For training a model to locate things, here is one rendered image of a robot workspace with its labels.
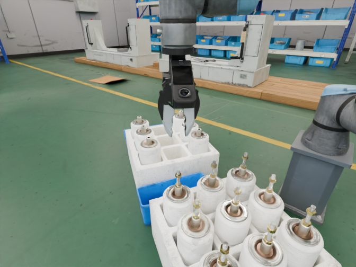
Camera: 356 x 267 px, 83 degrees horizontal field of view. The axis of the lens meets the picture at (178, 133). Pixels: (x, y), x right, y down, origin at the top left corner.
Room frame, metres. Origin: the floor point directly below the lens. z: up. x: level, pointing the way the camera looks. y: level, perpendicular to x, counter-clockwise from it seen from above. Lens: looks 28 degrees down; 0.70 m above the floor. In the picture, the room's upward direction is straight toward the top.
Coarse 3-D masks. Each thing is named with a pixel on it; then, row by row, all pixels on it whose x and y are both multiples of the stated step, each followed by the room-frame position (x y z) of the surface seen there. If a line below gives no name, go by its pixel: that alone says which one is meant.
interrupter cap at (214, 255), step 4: (216, 252) 0.27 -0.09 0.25; (220, 252) 0.27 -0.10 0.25; (208, 256) 0.26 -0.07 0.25; (212, 256) 0.26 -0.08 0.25; (216, 256) 0.26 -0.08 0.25; (228, 256) 0.26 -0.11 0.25; (204, 260) 0.26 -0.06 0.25; (208, 260) 0.26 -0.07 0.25; (212, 260) 0.26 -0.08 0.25; (216, 260) 0.26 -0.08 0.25; (228, 260) 0.26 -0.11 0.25; (232, 260) 0.26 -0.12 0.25; (204, 264) 0.25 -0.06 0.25; (208, 264) 0.25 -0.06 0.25; (212, 264) 0.25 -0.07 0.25; (228, 264) 0.25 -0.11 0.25; (232, 264) 0.25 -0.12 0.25; (236, 264) 0.25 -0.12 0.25
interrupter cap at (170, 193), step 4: (168, 188) 0.47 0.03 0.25; (172, 188) 0.48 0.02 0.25; (184, 188) 0.48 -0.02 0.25; (188, 188) 0.47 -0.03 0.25; (168, 192) 0.46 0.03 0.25; (172, 192) 0.46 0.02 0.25; (184, 192) 0.46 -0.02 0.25; (188, 192) 0.46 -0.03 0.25; (168, 196) 0.44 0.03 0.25; (172, 196) 0.44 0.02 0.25; (176, 196) 0.45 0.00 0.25; (180, 196) 0.45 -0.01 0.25; (184, 196) 0.44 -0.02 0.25; (188, 196) 0.44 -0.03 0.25; (172, 200) 0.42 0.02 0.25; (176, 200) 0.43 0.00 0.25; (180, 200) 0.43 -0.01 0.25; (184, 200) 0.42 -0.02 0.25
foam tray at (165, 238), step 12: (156, 204) 0.48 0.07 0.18; (156, 216) 0.43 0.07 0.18; (288, 216) 0.43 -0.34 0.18; (156, 228) 0.42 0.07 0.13; (168, 228) 0.39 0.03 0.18; (252, 228) 0.39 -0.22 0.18; (156, 240) 0.43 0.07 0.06; (168, 240) 0.35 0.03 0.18; (216, 240) 0.35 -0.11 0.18; (168, 252) 0.32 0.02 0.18; (240, 252) 0.32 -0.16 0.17; (324, 252) 0.32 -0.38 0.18; (168, 264) 0.32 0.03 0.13; (180, 264) 0.29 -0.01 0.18; (192, 264) 0.29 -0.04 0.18; (324, 264) 0.29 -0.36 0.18; (336, 264) 0.29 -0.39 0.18
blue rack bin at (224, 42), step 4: (220, 36) 5.96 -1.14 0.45; (224, 36) 5.96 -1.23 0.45; (228, 36) 5.88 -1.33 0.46; (232, 36) 5.68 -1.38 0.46; (216, 40) 5.56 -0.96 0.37; (220, 40) 5.49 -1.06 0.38; (224, 40) 5.43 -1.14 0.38; (228, 40) 5.56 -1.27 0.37; (212, 44) 5.63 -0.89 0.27; (216, 44) 5.56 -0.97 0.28; (220, 44) 5.49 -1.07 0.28; (224, 44) 5.43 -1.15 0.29
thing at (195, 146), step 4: (208, 136) 0.83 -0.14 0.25; (188, 140) 0.83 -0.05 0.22; (192, 140) 0.79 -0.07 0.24; (196, 140) 0.79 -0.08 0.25; (200, 140) 0.79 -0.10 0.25; (204, 140) 0.79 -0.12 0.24; (208, 140) 0.82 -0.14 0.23; (188, 144) 0.83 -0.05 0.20; (192, 144) 0.80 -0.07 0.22; (196, 144) 0.79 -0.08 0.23; (200, 144) 0.79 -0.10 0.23; (204, 144) 0.79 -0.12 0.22; (188, 148) 0.82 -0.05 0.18; (192, 148) 0.79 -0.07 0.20; (196, 148) 0.79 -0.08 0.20; (200, 148) 0.79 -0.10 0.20; (204, 148) 0.79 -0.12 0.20; (192, 152) 0.79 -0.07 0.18; (196, 152) 0.79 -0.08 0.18; (200, 152) 0.78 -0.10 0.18; (204, 152) 0.79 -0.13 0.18
